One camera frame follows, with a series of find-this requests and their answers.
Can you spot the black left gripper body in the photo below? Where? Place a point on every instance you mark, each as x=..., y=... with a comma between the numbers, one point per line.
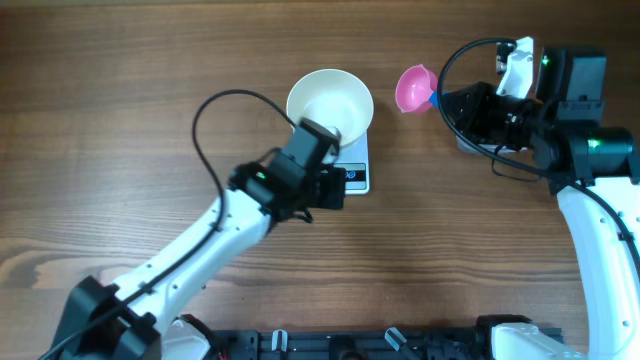
x=327, y=188

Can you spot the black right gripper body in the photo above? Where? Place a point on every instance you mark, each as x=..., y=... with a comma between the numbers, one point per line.
x=506, y=120

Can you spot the white digital kitchen scale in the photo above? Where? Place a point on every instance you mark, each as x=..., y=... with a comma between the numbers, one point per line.
x=354, y=159

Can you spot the pink scoop with blue handle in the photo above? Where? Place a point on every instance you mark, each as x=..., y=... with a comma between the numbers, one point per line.
x=416, y=90

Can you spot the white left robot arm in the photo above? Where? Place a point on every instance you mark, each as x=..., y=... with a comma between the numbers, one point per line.
x=137, y=316

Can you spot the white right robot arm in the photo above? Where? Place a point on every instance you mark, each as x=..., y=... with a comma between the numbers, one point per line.
x=592, y=171

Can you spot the white round bowl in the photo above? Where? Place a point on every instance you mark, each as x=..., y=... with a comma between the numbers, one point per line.
x=334, y=99

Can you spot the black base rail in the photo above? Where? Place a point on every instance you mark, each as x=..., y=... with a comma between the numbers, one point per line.
x=391, y=344

